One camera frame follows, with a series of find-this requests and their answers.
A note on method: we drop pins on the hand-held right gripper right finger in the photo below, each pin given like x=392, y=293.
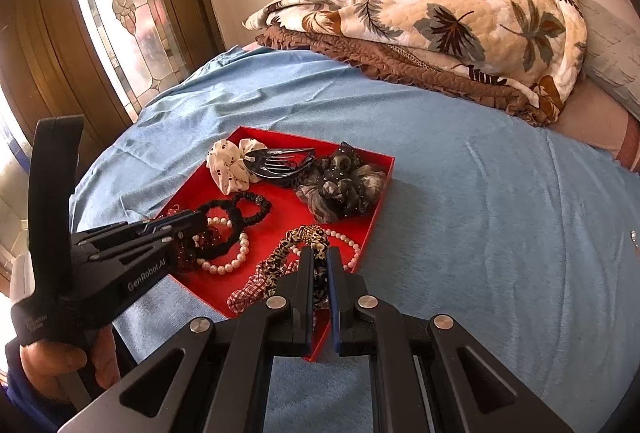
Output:
x=335, y=268

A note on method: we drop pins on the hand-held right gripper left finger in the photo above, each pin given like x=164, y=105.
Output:
x=307, y=263

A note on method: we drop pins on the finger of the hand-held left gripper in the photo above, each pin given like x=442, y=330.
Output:
x=160, y=244
x=170, y=225

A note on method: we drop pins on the leopard print scrunchie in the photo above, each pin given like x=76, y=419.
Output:
x=280, y=258

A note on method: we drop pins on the red mesh dotted scrunchie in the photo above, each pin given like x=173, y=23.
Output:
x=186, y=261

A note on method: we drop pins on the red jewelry box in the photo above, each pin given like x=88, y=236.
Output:
x=282, y=219

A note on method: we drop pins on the black grey studded scrunchie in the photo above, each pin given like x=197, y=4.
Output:
x=340, y=193

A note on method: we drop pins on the white dotted scrunchie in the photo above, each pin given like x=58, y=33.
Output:
x=225, y=163

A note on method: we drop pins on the person's left forearm blue sleeve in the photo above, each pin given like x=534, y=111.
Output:
x=25, y=408

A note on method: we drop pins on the person's left hand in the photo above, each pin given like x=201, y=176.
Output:
x=45, y=363

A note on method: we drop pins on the red plaid scrunchie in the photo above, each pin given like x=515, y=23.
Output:
x=245, y=295

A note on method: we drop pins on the thin black scrunchie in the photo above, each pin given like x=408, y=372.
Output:
x=260, y=208

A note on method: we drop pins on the black hair claw clip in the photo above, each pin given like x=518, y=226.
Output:
x=295, y=168

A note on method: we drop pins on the blue bed sheet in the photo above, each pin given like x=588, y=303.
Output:
x=475, y=223

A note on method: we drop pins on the brown ruffled blanket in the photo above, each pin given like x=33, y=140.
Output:
x=380, y=63

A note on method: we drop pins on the stained glass window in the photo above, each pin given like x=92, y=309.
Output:
x=125, y=3

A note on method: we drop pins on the leaf print quilted blanket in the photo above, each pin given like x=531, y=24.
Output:
x=450, y=13

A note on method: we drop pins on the beige pillow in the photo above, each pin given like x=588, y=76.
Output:
x=595, y=128

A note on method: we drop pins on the white quilted pillow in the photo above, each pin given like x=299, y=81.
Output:
x=612, y=53

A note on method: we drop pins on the wooden window frame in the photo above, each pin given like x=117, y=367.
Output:
x=45, y=53

